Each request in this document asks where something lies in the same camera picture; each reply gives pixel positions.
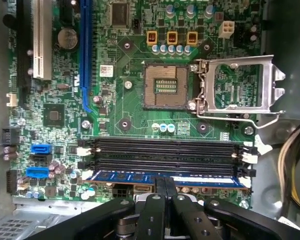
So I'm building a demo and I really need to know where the power wire bundle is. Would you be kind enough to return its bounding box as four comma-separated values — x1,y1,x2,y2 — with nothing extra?
277,121,300,221

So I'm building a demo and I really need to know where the blue expansion slot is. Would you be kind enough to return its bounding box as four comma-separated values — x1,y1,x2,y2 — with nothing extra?
78,0,94,114

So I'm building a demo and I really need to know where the blue SATA port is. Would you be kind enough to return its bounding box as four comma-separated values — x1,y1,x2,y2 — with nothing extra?
25,166,50,179
30,143,53,155

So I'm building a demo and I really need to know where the CPU socket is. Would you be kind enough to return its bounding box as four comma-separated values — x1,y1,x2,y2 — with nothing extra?
142,61,190,111

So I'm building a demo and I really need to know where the coin cell battery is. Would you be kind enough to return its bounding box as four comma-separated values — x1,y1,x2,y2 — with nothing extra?
56,26,79,50

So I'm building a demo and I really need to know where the short black expansion slot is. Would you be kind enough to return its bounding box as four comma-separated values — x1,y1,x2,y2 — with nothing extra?
59,0,75,24

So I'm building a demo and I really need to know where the long black expansion slot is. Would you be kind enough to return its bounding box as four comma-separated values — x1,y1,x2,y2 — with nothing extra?
16,0,33,102

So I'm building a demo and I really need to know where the black controller chip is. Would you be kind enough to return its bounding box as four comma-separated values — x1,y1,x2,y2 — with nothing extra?
110,1,131,28

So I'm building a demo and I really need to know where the square chipset chip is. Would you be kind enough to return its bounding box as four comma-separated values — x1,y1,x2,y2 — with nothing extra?
43,103,66,127

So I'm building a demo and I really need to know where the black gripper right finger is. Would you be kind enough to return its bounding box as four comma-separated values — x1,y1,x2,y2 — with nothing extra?
166,177,300,240

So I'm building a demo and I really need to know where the black RAM slot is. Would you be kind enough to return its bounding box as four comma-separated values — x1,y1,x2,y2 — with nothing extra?
77,137,256,148
81,165,257,176
77,156,259,167
76,146,259,158

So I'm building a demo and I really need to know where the wire locking lever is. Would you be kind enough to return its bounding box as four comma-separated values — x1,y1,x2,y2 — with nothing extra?
196,109,286,130

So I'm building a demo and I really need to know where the green motherboard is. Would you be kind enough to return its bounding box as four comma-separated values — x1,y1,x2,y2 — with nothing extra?
4,0,263,203

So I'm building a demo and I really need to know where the perforated metal disk cage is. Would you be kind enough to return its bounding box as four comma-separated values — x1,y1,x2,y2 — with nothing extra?
0,197,96,240

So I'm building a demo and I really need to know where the white four-pin power socket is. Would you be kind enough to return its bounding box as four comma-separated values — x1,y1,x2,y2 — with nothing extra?
218,20,236,39

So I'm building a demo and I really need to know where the RAM stick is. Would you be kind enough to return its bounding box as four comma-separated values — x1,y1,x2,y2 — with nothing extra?
84,169,250,191

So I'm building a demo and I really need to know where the orange coil inductor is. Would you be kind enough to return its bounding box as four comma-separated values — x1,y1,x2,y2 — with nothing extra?
186,31,198,46
146,30,158,46
166,30,178,46

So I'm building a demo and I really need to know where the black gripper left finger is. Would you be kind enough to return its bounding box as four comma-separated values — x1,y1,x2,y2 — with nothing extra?
24,176,167,240

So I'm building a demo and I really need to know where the metal socket cover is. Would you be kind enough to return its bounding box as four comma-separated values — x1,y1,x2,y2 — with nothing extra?
196,54,287,113

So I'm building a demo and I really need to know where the white expansion slot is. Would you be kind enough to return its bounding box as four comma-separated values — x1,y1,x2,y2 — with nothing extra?
32,0,53,81

